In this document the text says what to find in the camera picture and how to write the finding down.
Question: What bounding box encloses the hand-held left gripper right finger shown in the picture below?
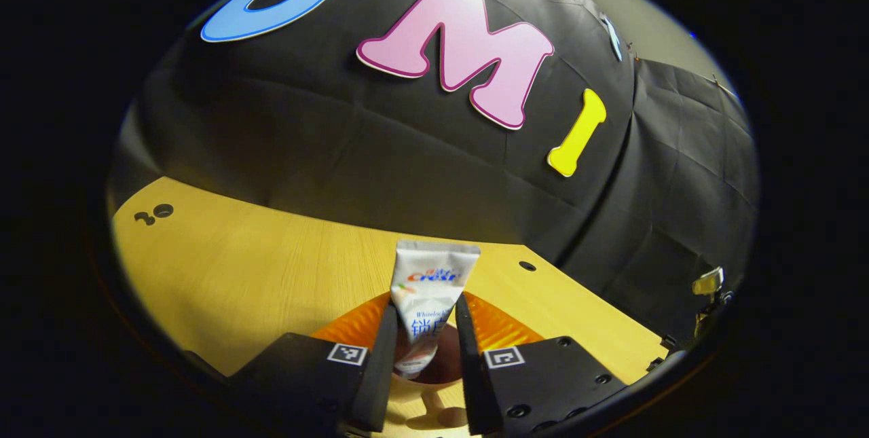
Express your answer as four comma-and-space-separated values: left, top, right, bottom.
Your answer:
454, 292, 629, 437

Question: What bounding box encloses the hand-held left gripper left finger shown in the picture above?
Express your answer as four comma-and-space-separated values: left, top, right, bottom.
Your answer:
183, 292, 399, 438

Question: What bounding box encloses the beige cup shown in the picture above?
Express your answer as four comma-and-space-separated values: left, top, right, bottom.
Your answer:
384, 321, 470, 436

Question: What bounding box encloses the white toothpaste tube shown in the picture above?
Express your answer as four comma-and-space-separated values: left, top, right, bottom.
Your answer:
389, 240, 481, 379

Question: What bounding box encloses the wooden desktop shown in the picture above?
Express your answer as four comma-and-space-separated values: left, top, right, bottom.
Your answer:
112, 177, 669, 438

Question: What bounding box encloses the black backdrop cloth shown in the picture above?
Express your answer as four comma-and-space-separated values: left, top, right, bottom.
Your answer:
107, 0, 760, 344

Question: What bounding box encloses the metal clamp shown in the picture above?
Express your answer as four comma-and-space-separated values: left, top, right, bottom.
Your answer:
691, 266, 735, 344

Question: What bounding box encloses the double black desk grommet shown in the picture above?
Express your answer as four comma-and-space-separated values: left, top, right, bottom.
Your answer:
134, 204, 175, 226

